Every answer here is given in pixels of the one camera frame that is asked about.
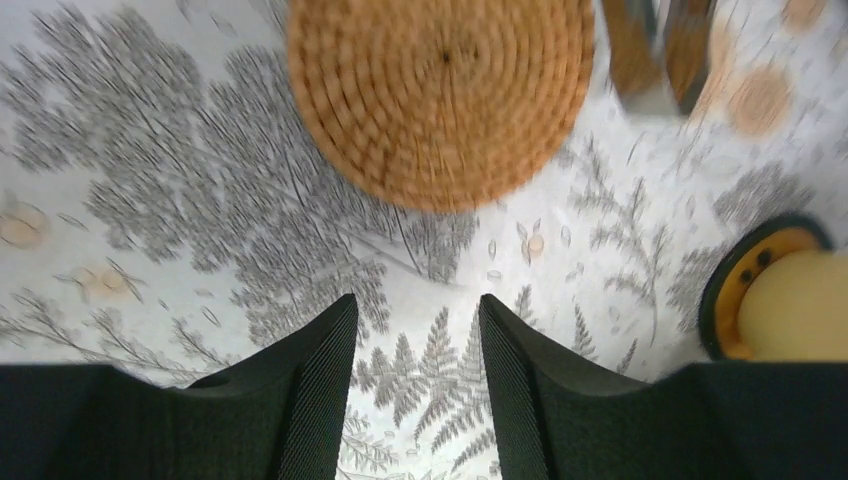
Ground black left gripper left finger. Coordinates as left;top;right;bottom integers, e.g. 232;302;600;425
1;294;358;479

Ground woven rattan coaster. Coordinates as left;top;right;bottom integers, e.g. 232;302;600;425
286;0;595;213

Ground black yellow smiley coaster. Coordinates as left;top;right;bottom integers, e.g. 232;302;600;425
697;212;835;361

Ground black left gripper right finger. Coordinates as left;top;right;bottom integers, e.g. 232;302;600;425
479;294;847;479

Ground metal serving tongs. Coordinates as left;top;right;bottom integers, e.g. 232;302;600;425
600;0;716;118

